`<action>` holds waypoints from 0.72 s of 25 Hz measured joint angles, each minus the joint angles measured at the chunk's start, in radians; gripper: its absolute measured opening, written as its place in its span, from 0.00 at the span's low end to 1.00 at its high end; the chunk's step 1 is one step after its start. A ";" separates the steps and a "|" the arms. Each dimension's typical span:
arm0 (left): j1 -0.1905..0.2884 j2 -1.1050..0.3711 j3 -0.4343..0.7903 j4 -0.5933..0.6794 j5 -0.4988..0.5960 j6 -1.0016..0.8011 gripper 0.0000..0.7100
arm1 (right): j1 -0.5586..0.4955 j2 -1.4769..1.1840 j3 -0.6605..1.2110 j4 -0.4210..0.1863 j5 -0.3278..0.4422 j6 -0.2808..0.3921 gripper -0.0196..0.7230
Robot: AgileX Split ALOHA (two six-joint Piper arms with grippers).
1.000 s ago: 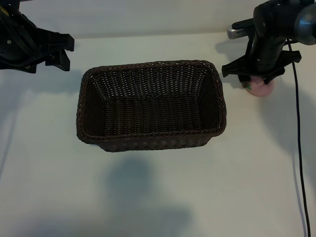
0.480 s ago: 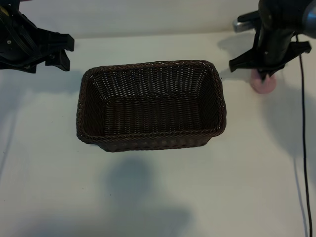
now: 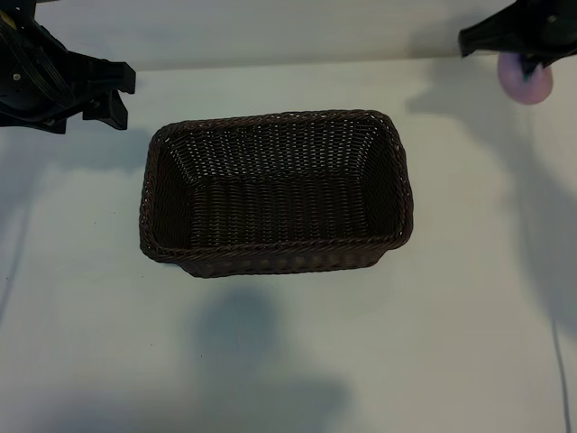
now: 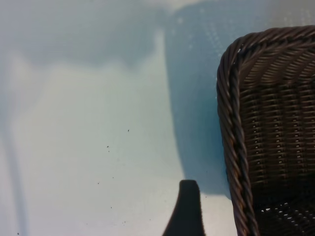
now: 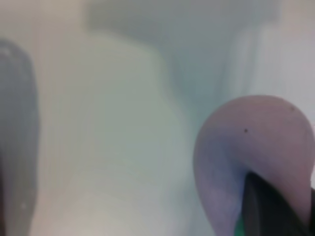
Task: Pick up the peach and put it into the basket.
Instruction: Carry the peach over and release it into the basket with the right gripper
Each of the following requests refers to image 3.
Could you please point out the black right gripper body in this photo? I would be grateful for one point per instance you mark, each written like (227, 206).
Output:
(532, 27)

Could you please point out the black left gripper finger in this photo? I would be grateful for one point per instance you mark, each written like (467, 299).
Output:
(40, 126)
(110, 115)

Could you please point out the dark brown wicker basket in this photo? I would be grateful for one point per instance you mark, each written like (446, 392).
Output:
(279, 207)

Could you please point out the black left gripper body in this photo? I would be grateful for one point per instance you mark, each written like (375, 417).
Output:
(27, 85)

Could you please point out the pink peach with green leaf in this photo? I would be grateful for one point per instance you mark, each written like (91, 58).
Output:
(509, 76)

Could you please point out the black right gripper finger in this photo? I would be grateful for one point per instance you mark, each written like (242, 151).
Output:
(531, 67)
(561, 58)

